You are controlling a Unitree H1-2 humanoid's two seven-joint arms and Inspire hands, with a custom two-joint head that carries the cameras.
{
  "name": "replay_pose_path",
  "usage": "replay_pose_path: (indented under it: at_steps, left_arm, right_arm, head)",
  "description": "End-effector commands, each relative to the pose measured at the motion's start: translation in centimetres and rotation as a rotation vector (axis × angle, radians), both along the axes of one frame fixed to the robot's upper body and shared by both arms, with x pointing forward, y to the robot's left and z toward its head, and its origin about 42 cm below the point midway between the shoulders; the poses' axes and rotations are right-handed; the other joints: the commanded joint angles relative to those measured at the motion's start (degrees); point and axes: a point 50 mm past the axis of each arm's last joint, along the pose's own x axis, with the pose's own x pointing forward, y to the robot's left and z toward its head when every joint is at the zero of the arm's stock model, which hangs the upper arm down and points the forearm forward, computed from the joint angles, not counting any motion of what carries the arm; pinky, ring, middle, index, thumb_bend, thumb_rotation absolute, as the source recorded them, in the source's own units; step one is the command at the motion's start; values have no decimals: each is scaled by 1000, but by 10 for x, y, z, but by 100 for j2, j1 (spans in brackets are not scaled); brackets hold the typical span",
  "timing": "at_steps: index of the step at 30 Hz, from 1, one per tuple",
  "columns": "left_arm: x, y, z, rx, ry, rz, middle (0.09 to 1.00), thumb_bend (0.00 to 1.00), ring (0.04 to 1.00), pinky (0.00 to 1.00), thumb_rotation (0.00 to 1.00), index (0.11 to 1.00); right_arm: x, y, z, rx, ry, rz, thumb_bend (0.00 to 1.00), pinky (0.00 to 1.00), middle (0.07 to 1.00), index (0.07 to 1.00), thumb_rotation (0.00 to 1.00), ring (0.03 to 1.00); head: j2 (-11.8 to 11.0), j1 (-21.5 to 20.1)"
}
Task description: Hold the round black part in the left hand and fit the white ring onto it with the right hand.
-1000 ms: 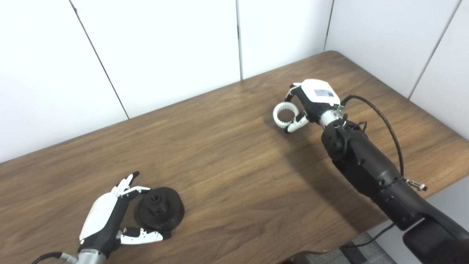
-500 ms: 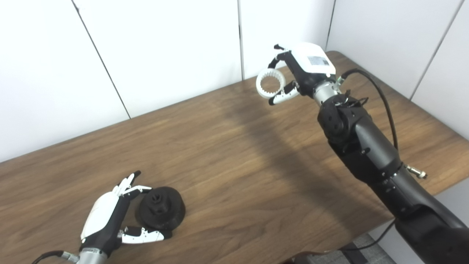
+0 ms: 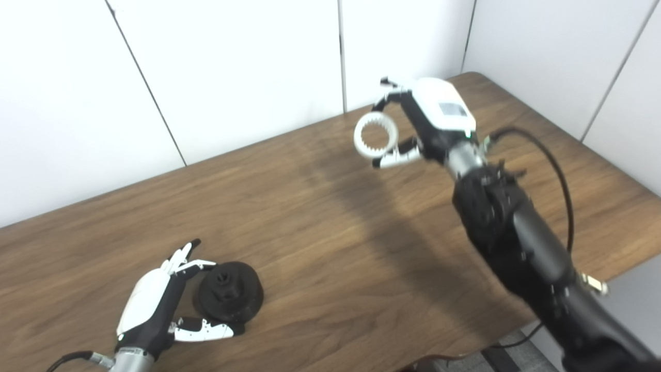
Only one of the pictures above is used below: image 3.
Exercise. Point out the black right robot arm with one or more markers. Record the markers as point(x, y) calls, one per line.
point(516, 232)

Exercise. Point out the black table foot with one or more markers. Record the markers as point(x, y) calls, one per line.
point(498, 361)

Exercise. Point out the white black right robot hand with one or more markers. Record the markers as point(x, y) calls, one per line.
point(439, 101)

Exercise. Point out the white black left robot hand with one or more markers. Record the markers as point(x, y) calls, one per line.
point(147, 302)

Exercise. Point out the round black part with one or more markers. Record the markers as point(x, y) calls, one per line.
point(232, 297)

